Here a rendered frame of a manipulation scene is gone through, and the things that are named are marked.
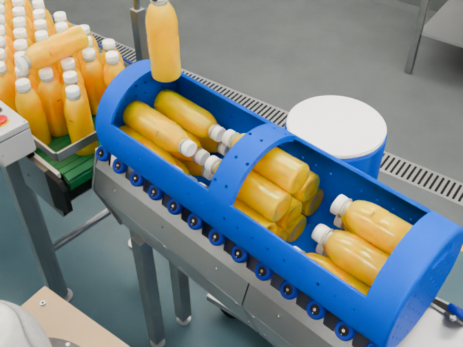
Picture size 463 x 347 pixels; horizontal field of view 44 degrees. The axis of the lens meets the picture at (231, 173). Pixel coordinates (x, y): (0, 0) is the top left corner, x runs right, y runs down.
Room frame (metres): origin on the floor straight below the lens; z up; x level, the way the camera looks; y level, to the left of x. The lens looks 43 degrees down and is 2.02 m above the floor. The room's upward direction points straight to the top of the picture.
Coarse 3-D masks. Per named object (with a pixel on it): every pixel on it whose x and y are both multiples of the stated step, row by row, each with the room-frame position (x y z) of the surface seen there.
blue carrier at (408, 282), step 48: (144, 96) 1.27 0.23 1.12; (192, 96) 1.31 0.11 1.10; (240, 144) 0.95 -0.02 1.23; (288, 144) 1.07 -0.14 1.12; (192, 192) 0.91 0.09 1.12; (336, 192) 0.97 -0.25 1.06; (384, 192) 0.88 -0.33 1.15; (240, 240) 0.81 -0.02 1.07; (432, 240) 0.67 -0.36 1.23; (336, 288) 0.64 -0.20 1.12; (384, 288) 0.61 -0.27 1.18; (432, 288) 0.68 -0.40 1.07; (384, 336) 0.56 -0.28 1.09
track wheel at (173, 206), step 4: (172, 200) 1.02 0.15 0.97; (168, 204) 1.02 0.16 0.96; (172, 204) 1.01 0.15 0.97; (176, 204) 1.01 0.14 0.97; (180, 204) 1.01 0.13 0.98; (168, 208) 1.01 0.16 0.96; (172, 208) 1.01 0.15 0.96; (176, 208) 1.00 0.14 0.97; (180, 208) 1.00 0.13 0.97; (172, 212) 1.00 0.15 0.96; (176, 212) 1.00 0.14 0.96; (180, 212) 1.00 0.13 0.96
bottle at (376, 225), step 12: (348, 204) 0.81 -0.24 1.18; (360, 204) 0.79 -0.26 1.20; (372, 204) 0.79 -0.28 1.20; (348, 216) 0.78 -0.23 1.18; (360, 216) 0.77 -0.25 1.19; (372, 216) 0.76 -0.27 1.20; (384, 216) 0.76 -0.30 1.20; (396, 216) 0.76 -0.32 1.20; (360, 228) 0.75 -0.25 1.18; (372, 228) 0.74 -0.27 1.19; (384, 228) 0.73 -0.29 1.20; (396, 228) 0.73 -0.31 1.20; (408, 228) 0.73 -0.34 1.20; (372, 240) 0.73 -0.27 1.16; (384, 240) 0.71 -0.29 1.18; (396, 240) 0.71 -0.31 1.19
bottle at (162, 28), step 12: (168, 0) 1.19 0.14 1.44; (156, 12) 1.16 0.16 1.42; (168, 12) 1.17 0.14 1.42; (156, 24) 1.16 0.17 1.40; (168, 24) 1.16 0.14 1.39; (156, 36) 1.16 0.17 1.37; (168, 36) 1.16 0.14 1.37; (156, 48) 1.16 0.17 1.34; (168, 48) 1.16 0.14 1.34; (156, 60) 1.16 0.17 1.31; (168, 60) 1.16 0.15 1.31; (180, 60) 1.19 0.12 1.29; (156, 72) 1.16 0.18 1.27; (168, 72) 1.15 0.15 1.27; (180, 72) 1.18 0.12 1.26
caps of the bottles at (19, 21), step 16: (0, 0) 1.86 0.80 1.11; (16, 0) 1.84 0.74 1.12; (0, 16) 1.73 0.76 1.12; (16, 16) 1.76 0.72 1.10; (64, 16) 1.74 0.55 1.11; (0, 32) 1.64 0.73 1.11; (16, 32) 1.62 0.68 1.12; (0, 48) 1.53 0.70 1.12; (16, 48) 1.55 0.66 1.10; (0, 64) 1.44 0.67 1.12
